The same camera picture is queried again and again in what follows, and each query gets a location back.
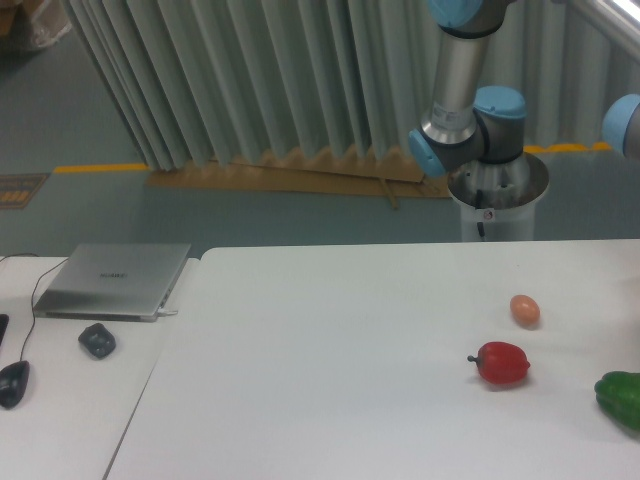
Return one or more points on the red bell pepper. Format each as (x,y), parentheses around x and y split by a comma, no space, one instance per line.
(500,363)

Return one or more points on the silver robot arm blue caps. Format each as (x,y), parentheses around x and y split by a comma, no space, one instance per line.
(475,135)

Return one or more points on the green bell pepper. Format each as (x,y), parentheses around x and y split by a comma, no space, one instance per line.
(617,394)

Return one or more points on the flat brown cardboard sheet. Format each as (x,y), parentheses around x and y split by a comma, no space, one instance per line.
(394,177)

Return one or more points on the silver closed laptop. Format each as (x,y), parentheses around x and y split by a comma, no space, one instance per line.
(130,282)

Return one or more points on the grey pleated curtain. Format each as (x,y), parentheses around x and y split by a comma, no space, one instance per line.
(203,80)

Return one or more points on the brown egg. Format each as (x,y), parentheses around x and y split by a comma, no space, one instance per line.
(525,311)

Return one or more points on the small black controller puck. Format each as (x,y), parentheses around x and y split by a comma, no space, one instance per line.
(98,341)

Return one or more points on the black keyboard edge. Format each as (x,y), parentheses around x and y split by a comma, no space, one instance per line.
(4,321)

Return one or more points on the black computer mouse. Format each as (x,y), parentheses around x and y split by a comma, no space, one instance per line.
(14,381)

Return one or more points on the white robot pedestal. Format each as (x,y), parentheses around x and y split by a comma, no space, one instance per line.
(495,225)

